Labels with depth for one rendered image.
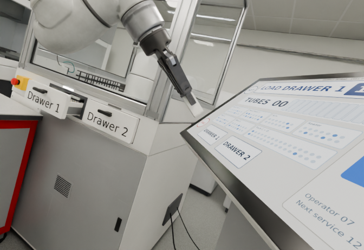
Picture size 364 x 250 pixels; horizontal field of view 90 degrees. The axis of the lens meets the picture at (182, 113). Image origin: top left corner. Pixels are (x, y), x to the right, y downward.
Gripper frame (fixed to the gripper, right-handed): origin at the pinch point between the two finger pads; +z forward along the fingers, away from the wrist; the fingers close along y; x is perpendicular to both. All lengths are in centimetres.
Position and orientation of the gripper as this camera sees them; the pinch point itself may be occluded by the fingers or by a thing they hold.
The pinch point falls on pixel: (192, 103)
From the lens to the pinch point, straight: 49.6
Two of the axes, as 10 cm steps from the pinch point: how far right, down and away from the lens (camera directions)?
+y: -2.3, -1.4, 9.6
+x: -8.3, 5.5, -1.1
